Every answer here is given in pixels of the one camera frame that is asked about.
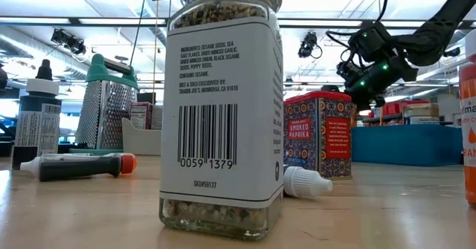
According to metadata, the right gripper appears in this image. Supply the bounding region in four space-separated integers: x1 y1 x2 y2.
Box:
336 61 386 111

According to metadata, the red-lidded smoked paprika tin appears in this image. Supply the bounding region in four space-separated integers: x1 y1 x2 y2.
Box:
283 90 353 181

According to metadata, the white-lidded seasoning glass jar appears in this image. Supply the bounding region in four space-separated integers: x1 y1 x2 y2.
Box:
158 0 284 242

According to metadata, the green mini cereal box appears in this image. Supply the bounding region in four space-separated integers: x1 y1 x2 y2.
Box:
150 105 164 131

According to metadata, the pink mini cereal box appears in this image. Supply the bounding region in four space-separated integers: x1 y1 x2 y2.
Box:
129 101 153 130

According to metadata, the shelving rack with bins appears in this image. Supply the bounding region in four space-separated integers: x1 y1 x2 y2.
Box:
362 99 435 126

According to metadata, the black ceiling spotlight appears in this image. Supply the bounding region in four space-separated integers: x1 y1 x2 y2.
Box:
297 31 323 59
50 28 87 56

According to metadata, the grey plastic bin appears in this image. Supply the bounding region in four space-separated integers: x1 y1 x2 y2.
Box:
121 117 163 156

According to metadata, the small black red-capped bottle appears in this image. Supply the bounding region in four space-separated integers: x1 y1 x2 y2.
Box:
38 152 138 182

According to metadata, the black bottle with white collar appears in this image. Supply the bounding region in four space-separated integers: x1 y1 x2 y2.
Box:
10 58 63 171

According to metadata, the thin black hanging cable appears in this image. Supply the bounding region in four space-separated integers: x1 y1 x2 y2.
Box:
129 0 149 67

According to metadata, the teal-handled metal box grater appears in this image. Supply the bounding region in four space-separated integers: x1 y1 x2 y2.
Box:
69 53 139 155

